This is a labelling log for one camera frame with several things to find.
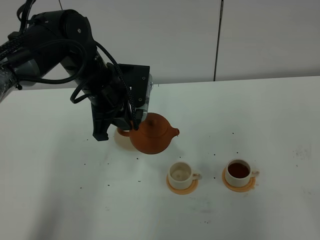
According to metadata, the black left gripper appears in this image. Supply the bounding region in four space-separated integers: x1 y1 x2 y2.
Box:
69 62 133 142

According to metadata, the brown clay teapot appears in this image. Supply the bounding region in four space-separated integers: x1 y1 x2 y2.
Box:
117 112 180 155

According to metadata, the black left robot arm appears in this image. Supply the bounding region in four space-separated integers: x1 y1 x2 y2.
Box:
0 3 137 141

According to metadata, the beige round teapot saucer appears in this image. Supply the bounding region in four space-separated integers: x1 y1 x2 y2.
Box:
114 128 137 152

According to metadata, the left white teacup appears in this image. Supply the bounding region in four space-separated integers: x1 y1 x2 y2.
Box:
167 161 202 190

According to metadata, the white teacup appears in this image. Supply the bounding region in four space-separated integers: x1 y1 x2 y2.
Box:
224 159 260 188
167 161 202 190

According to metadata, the left orange coaster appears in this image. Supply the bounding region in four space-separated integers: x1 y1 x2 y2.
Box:
166 176 199 195

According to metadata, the orange coaster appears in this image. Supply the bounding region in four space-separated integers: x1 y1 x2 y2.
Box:
222 168 256 193
166 176 199 195

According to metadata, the right white teacup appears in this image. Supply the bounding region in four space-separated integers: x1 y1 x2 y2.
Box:
224 159 260 188

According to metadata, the right orange coaster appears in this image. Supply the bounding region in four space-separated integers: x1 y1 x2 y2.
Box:
222 168 256 193

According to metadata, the black braided cable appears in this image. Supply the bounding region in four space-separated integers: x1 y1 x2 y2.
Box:
0 32 141 131

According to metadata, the black smooth usb cable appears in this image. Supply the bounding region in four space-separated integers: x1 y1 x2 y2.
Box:
7 0 88 105

